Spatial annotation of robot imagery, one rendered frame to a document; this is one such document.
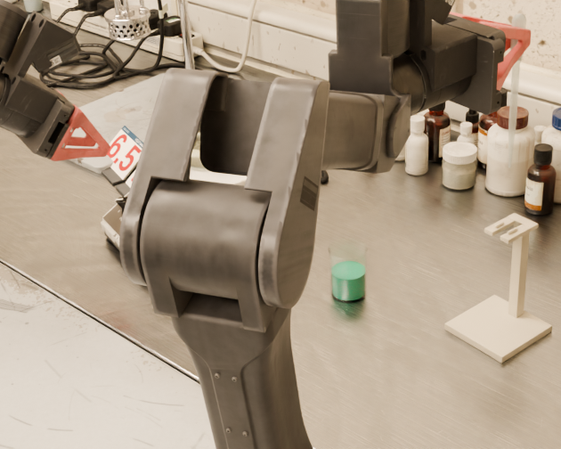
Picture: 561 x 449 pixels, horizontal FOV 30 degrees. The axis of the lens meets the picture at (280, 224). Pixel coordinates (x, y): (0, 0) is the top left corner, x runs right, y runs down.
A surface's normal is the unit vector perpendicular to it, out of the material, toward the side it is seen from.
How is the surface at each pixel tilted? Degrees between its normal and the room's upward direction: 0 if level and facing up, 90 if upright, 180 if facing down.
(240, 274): 87
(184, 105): 39
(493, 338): 0
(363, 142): 88
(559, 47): 90
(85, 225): 0
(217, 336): 100
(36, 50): 90
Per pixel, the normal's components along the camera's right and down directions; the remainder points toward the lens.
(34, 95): 0.52, 0.41
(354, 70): -0.34, 0.49
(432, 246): -0.06, -0.86
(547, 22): -0.69, 0.41
